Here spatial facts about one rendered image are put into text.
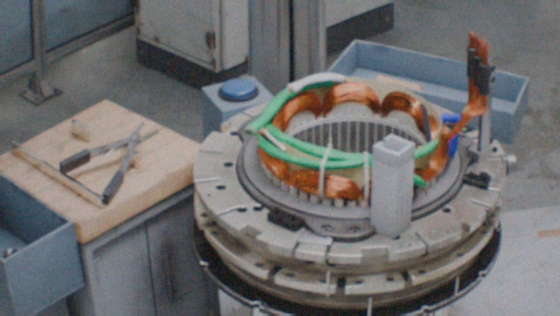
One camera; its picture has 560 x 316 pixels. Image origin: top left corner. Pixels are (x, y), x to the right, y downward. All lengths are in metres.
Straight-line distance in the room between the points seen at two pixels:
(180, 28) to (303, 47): 2.07
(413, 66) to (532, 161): 1.92
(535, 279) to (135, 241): 0.59
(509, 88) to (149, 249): 0.51
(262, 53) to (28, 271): 0.61
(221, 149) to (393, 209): 0.23
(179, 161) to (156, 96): 2.45
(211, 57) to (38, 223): 2.40
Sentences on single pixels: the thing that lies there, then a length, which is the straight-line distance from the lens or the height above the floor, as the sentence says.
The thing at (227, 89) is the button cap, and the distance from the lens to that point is 1.50.
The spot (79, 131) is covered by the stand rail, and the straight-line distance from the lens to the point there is 1.37.
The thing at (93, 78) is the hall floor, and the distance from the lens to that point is 3.92.
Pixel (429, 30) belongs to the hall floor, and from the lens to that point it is 4.21.
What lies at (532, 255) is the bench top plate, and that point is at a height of 0.78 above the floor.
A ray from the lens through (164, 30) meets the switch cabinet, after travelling 3.80.
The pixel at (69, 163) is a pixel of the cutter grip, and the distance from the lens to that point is 1.28.
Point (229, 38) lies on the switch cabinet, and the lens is 3.61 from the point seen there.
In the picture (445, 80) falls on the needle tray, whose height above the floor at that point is 1.03.
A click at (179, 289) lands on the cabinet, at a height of 0.91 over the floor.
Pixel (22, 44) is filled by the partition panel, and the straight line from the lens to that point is 3.76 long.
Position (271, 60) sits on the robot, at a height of 0.99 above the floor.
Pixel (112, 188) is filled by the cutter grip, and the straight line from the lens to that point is 1.25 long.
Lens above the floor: 1.73
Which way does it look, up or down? 30 degrees down
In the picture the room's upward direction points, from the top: 1 degrees counter-clockwise
